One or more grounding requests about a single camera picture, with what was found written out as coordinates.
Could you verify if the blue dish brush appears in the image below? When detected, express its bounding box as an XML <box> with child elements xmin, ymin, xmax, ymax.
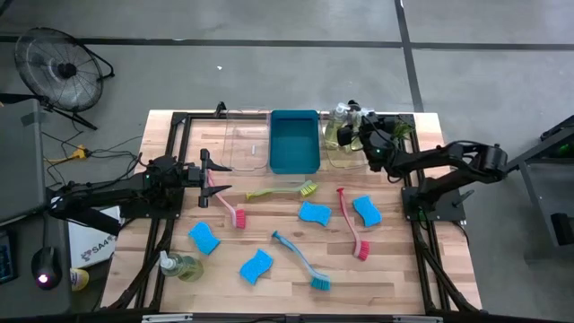
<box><xmin>271</xmin><ymin>230</ymin><xmax>332</xmax><ymax>292</ymax></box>

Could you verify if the potted succulent plant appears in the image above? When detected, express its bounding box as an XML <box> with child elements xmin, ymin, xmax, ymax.
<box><xmin>388</xmin><ymin>118</ymin><xmax>416</xmax><ymax>141</ymax></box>

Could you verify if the grey computer case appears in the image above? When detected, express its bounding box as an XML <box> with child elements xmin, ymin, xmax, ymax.
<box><xmin>0</xmin><ymin>98</ymin><xmax>48</xmax><ymax>225</ymax></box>

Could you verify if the black desk support beam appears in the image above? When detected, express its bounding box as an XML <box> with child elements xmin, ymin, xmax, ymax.
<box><xmin>66</xmin><ymin>208</ymin><xmax>123</xmax><ymax>238</ymax></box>

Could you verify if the green dish brush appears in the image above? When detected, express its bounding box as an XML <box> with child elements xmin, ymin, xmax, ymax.
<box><xmin>245</xmin><ymin>179</ymin><xmax>318</xmax><ymax>201</ymax></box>

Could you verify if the yellow power plug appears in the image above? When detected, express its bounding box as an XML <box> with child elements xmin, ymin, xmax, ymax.
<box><xmin>44</xmin><ymin>144</ymin><xmax>93</xmax><ymax>165</ymax></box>

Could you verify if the white cardboard box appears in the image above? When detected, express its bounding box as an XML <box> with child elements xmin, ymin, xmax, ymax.
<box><xmin>66</xmin><ymin>205</ymin><xmax>123</xmax><ymax>269</ymax></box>

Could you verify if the clear plastic bin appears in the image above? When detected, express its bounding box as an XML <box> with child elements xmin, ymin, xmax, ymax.
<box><xmin>320</xmin><ymin>109</ymin><xmax>374</xmax><ymax>170</ymax></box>
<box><xmin>220</xmin><ymin>107</ymin><xmax>273</xmax><ymax>174</ymax></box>

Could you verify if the grey side desk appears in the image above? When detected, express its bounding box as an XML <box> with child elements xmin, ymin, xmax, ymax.
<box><xmin>0</xmin><ymin>205</ymin><xmax>75</xmax><ymax>318</ymax></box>

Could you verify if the silver metal bracket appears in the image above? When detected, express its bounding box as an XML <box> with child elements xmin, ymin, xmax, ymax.
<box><xmin>141</xmin><ymin>313</ymin><xmax>195</xmax><ymax>323</ymax></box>
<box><xmin>392</xmin><ymin>314</ymin><xmax>445</xmax><ymax>323</ymax></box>

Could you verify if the black keyboard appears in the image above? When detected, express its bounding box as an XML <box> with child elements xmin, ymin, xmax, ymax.
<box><xmin>0</xmin><ymin>229</ymin><xmax>20</xmax><ymax>286</ymax></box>

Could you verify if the black device with green light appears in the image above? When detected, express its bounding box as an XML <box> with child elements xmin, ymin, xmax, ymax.
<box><xmin>540</xmin><ymin>114</ymin><xmax>574</xmax><ymax>159</ymax></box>

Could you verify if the black computer mouse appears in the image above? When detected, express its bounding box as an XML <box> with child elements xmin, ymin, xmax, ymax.
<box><xmin>30</xmin><ymin>245</ymin><xmax>64</xmax><ymax>292</ymax></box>

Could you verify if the small yellow container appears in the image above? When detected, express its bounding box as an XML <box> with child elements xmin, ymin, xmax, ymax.
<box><xmin>69</xmin><ymin>266</ymin><xmax>91</xmax><ymax>292</ymax></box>

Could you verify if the blue sponge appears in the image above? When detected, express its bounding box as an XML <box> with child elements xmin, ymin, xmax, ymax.
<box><xmin>187</xmin><ymin>221</ymin><xmax>222</xmax><ymax>257</ymax></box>
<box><xmin>298</xmin><ymin>200</ymin><xmax>333</xmax><ymax>228</ymax></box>
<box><xmin>352</xmin><ymin>194</ymin><xmax>383</xmax><ymax>229</ymax></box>
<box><xmin>239</xmin><ymin>249</ymin><xmax>274</xmax><ymax>286</ymax></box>

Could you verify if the grey metal stand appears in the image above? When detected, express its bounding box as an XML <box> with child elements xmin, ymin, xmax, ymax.
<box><xmin>492</xmin><ymin>127</ymin><xmax>574</xmax><ymax>262</ymax></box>

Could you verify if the black floor fan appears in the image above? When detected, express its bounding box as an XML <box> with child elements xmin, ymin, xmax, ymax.
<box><xmin>13</xmin><ymin>25</ymin><xmax>117</xmax><ymax>113</ymax></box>

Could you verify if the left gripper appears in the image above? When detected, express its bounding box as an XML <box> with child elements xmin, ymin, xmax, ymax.
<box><xmin>181</xmin><ymin>149</ymin><xmax>233</xmax><ymax>209</ymax></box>

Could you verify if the red dish brush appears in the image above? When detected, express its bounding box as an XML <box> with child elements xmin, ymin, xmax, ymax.
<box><xmin>205</xmin><ymin>169</ymin><xmax>248</xmax><ymax>230</ymax></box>
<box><xmin>335</xmin><ymin>187</ymin><xmax>371</xmax><ymax>262</ymax></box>

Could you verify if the small black box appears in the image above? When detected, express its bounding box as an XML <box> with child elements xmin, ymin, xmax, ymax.
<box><xmin>549</xmin><ymin>212</ymin><xmax>574</xmax><ymax>248</ymax></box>

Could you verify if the teal plastic bin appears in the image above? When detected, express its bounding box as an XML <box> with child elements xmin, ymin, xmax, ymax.
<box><xmin>268</xmin><ymin>109</ymin><xmax>322</xmax><ymax>175</ymax></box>

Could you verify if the black aluminium table frame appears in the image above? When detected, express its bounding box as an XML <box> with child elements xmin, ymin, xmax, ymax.
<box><xmin>100</xmin><ymin>101</ymin><xmax>483</xmax><ymax>315</ymax></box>

